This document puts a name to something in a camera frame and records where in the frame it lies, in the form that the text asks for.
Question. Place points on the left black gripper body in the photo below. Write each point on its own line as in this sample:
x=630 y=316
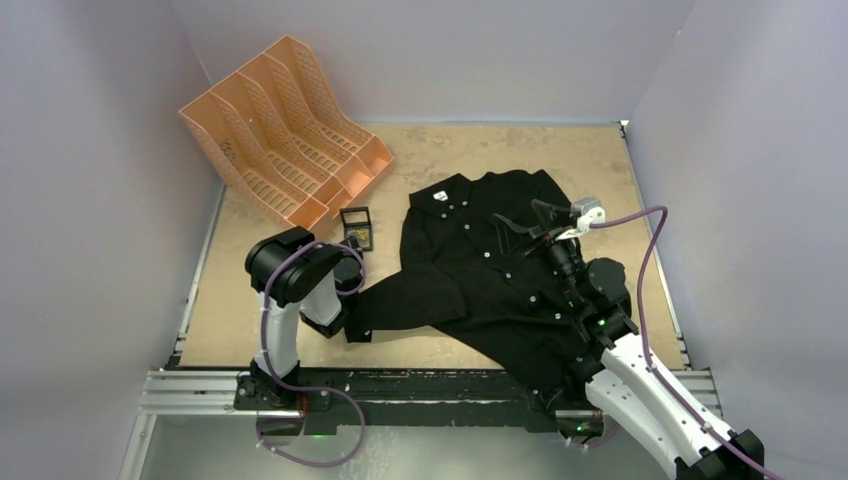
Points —
x=354 y=253

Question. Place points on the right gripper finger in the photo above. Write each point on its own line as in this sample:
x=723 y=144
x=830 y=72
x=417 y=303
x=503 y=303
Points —
x=515 y=239
x=553 y=217

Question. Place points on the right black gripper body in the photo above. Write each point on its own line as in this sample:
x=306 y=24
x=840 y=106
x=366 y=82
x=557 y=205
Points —
x=565 y=260

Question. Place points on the gold leaf brooch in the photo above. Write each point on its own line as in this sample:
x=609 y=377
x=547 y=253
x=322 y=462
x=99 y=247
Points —
x=362 y=235

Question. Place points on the small black rectangular frame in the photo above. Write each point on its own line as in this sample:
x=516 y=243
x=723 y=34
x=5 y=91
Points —
x=356 y=217

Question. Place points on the black button shirt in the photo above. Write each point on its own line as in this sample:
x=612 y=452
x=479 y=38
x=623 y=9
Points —
x=454 y=277

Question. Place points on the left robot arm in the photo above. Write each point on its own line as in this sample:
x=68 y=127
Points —
x=299 y=279

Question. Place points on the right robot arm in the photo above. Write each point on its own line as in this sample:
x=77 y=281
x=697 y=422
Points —
x=615 y=369

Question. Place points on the orange plastic file organizer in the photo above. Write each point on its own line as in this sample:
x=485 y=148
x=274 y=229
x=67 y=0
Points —
x=276 y=135

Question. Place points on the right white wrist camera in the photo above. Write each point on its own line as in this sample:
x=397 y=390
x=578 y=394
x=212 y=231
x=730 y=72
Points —
x=587 y=213

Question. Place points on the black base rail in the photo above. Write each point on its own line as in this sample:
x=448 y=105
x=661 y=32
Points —
x=332 y=397

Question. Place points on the aluminium frame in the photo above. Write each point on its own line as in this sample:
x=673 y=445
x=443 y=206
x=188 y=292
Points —
x=192 y=391

